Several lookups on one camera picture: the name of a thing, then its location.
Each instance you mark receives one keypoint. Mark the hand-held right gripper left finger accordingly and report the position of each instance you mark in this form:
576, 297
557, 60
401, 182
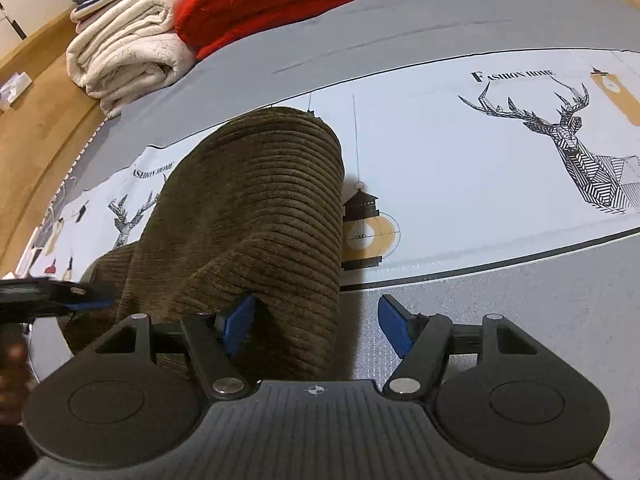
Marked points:
239, 325

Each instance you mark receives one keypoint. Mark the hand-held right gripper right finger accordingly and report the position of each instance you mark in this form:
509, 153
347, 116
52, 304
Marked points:
395, 325

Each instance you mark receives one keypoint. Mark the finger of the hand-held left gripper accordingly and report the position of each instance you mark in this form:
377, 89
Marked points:
92, 305
45, 287

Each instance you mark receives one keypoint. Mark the person's left hand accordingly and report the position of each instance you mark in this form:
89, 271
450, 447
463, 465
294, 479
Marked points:
11, 380

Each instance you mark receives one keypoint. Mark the small white object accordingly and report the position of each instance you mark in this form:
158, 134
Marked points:
12, 91

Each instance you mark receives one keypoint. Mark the cream folded blanket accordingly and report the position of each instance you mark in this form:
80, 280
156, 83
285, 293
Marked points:
130, 55

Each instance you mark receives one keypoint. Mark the red folded blanket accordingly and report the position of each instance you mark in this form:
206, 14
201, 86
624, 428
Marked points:
270, 5

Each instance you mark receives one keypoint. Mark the wooden bed frame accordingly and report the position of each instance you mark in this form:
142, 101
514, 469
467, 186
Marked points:
40, 160

